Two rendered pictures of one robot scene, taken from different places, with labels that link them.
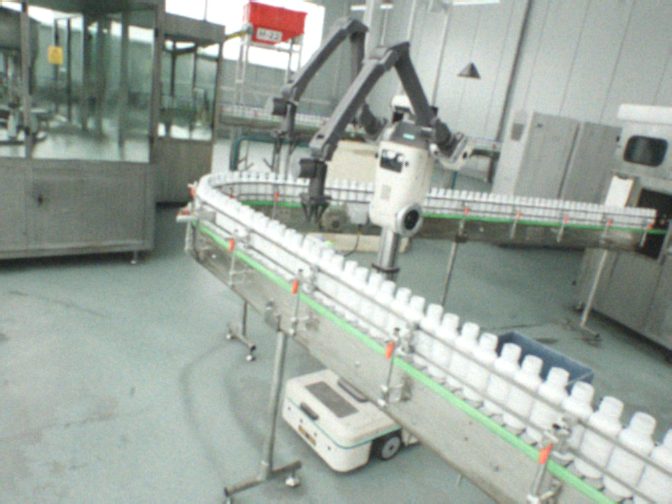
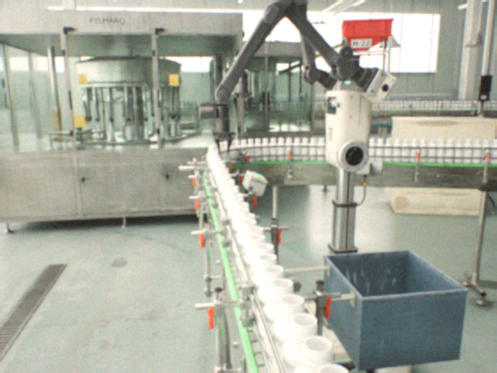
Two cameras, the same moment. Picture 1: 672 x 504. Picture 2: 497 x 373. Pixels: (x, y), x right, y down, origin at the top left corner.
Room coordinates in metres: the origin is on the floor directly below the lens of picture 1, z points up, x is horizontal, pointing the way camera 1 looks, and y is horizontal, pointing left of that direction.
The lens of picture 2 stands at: (0.27, -0.92, 1.48)
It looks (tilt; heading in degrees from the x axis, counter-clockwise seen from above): 12 degrees down; 32
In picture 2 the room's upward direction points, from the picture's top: 1 degrees counter-clockwise
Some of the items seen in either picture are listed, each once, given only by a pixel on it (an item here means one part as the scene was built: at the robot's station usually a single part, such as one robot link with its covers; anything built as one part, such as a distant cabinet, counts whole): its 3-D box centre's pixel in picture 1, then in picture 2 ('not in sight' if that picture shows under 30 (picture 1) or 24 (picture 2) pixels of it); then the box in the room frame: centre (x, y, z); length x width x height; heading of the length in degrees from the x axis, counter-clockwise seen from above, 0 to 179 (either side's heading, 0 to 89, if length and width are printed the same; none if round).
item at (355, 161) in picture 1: (363, 196); (437, 164); (6.06, -0.17, 0.59); 1.10 x 0.62 x 1.18; 113
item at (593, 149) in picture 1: (574, 185); not in sight; (7.80, -3.35, 0.96); 0.82 x 0.50 x 1.91; 113
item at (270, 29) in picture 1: (264, 104); (362, 99); (8.37, 1.54, 1.40); 0.92 x 0.72 x 2.80; 113
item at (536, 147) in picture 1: (527, 180); not in sight; (7.46, -2.51, 0.96); 0.82 x 0.50 x 1.91; 113
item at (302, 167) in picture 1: (310, 160); (212, 105); (1.68, 0.14, 1.44); 0.12 x 0.09 x 0.12; 131
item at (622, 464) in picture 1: (630, 454); (281, 327); (0.85, -0.62, 1.08); 0.06 x 0.06 x 0.17
